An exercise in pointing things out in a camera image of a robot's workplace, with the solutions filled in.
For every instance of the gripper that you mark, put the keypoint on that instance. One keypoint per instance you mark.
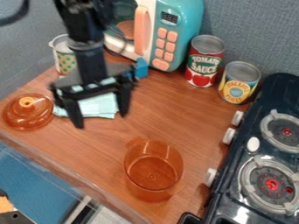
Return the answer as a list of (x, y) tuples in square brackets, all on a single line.
[(91, 68)]

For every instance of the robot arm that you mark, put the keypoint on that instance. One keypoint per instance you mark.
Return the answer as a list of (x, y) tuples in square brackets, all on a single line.
[(80, 20)]

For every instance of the orange pot lid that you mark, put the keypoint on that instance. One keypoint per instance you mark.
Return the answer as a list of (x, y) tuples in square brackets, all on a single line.
[(28, 110)]

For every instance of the orange pot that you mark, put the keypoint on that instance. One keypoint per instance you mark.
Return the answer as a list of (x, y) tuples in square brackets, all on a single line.
[(153, 172)]

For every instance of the light blue cloth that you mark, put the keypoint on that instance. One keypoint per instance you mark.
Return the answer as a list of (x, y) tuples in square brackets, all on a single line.
[(97, 106)]

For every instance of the white green dotted can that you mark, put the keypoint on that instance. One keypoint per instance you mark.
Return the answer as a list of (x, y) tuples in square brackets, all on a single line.
[(64, 57)]

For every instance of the toy microwave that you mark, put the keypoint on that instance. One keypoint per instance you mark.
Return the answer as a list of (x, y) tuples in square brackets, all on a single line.
[(163, 32)]

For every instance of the red tomato sauce can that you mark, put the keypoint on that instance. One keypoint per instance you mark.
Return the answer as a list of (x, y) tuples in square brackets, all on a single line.
[(204, 61)]

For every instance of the yellow pineapple can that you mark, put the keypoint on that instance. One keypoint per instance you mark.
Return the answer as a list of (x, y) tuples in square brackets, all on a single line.
[(238, 83)]

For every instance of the toy stove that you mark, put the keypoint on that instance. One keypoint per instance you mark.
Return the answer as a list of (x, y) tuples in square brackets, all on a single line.
[(261, 151)]

